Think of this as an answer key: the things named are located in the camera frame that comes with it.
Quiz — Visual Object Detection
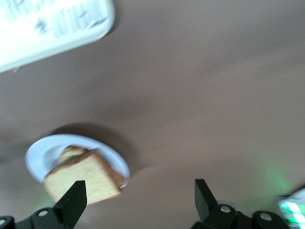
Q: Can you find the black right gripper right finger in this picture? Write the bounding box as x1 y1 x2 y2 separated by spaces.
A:
194 178 239 229

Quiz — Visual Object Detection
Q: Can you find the brown bread slice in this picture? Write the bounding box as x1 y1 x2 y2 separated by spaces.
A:
58 145 126 189
44 148 122 206

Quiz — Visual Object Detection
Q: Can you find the white round plate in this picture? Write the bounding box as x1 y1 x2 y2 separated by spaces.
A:
25 134 131 189

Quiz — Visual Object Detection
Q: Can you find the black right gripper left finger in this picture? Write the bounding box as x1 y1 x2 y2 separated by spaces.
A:
33 180 88 229

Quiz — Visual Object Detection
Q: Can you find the cream bear print tray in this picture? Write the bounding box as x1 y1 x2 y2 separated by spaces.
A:
0 0 116 73

